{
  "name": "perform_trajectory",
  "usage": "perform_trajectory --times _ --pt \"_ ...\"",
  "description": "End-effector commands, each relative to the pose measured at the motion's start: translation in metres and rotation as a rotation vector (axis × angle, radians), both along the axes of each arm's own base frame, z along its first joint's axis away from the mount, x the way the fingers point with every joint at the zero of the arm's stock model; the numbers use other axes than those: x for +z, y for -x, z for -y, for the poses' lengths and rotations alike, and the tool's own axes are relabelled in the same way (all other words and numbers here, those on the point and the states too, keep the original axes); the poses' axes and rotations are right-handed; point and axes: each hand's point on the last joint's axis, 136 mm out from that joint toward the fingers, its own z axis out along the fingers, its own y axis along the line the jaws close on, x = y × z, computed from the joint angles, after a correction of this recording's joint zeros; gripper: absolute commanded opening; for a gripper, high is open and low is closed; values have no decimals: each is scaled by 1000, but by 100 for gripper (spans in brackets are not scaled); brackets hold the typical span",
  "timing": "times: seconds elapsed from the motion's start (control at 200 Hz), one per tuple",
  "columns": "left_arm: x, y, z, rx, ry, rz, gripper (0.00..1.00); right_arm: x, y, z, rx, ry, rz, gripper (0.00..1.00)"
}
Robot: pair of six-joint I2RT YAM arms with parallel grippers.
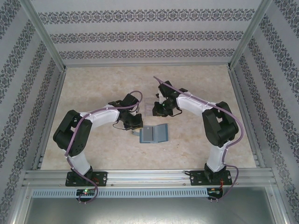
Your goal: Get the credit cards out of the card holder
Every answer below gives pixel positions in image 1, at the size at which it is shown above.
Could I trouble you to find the aluminium corner post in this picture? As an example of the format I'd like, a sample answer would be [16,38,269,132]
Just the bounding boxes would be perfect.
[227,0,274,70]
[20,0,68,72]

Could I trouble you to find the aluminium mounting rail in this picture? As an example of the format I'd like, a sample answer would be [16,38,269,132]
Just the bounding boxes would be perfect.
[22,169,278,187]

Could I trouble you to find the aluminium table side rail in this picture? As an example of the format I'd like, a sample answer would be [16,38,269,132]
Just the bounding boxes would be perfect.
[31,69,68,170]
[229,69,266,168]

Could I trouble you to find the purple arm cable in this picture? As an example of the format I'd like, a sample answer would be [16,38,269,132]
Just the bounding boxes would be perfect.
[153,76,245,203]
[64,90,143,205]

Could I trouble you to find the sheet metal tray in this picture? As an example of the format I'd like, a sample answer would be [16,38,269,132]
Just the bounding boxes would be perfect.
[23,186,278,224]

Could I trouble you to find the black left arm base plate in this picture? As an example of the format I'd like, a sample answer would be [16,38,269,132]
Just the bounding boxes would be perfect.
[65,171,108,187]

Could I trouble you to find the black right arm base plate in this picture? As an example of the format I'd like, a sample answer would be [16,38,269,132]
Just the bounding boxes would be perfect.
[189,170,233,187]

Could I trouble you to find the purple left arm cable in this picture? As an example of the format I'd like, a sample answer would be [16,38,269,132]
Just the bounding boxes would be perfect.
[64,90,143,205]

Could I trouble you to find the grey slotted cable duct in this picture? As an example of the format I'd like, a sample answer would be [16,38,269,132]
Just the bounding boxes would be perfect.
[31,188,210,198]

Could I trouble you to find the blue folding card holder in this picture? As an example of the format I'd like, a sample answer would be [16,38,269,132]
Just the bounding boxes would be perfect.
[130,123,169,144]

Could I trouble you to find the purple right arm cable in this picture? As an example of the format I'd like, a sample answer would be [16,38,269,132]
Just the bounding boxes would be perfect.
[153,76,245,203]

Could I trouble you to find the clear acrylic card stand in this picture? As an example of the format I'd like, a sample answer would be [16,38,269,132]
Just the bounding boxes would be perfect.
[144,97,162,117]

